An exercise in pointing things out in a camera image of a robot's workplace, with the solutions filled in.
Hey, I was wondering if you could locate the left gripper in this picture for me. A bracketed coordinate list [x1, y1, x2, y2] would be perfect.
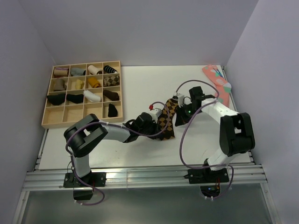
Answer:
[138, 119, 163, 140]

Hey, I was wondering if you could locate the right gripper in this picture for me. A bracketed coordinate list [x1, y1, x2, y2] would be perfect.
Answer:
[175, 103, 200, 127]

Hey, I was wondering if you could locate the brown argyle sock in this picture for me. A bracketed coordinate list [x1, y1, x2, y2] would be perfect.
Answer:
[158, 98, 178, 140]

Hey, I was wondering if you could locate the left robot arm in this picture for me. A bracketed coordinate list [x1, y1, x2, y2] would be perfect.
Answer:
[64, 110, 162, 186]

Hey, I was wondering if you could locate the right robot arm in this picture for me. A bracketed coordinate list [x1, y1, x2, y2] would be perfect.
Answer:
[173, 86, 255, 184]

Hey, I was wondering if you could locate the black rolled sock bottom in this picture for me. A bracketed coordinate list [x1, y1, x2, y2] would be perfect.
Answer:
[107, 104, 118, 118]

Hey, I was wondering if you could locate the dark brown rolled sock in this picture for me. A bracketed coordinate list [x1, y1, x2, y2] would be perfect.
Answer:
[103, 90, 120, 101]

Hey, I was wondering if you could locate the pink patterned sock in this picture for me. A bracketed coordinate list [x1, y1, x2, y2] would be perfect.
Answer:
[202, 65, 232, 107]

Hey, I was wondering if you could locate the brown checkered rolled sock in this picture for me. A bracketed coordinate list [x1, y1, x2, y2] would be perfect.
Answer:
[103, 74, 120, 87]

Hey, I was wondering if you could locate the white rolled sock lower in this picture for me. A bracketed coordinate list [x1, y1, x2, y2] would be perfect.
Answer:
[83, 90, 102, 103]

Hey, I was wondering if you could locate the white rolled sock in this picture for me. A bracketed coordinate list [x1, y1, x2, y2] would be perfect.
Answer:
[87, 65, 102, 75]
[83, 90, 102, 103]

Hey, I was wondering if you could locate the mustard rolled sock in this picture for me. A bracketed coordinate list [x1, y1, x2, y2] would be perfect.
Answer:
[87, 77, 101, 88]

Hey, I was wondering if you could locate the black white striped sock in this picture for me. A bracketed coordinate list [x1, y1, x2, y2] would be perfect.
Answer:
[103, 65, 118, 74]

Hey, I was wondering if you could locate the white rolled sock top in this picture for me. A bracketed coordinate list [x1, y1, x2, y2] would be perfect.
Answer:
[87, 65, 102, 75]

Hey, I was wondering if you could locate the pale yellow rolled sock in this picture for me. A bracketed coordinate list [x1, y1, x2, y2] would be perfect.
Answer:
[75, 79, 85, 90]

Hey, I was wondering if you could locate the wooden compartment tray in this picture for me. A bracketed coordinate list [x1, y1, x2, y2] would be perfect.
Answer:
[42, 61, 124, 129]

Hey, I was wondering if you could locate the grey rolled sock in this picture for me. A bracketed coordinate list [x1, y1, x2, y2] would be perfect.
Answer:
[70, 67, 86, 77]

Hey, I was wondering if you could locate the black sock far left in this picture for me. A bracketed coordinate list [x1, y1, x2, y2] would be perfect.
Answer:
[47, 93, 65, 106]

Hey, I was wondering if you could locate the taupe rolled sock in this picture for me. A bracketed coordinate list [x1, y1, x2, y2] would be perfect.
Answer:
[53, 78, 66, 91]

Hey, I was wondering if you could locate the beige purple-trim rolled sock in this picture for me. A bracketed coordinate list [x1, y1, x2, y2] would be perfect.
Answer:
[53, 67, 69, 77]

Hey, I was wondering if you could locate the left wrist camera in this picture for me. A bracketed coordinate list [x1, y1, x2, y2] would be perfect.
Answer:
[149, 105, 163, 123]

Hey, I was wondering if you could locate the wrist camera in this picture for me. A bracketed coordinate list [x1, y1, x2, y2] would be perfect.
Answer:
[172, 92, 185, 107]
[149, 105, 163, 123]

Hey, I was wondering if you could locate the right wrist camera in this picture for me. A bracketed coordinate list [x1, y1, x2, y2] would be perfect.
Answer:
[172, 92, 185, 107]

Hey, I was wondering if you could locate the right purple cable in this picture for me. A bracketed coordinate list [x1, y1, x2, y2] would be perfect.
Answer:
[175, 79, 235, 199]

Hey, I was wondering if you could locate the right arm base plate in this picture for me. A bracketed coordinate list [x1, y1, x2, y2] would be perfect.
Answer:
[184, 168, 229, 197]

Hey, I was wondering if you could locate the aluminium rail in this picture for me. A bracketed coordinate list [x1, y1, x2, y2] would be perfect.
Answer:
[21, 164, 268, 191]

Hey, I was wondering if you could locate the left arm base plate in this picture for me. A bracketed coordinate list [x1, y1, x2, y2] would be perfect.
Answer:
[63, 172, 106, 201]

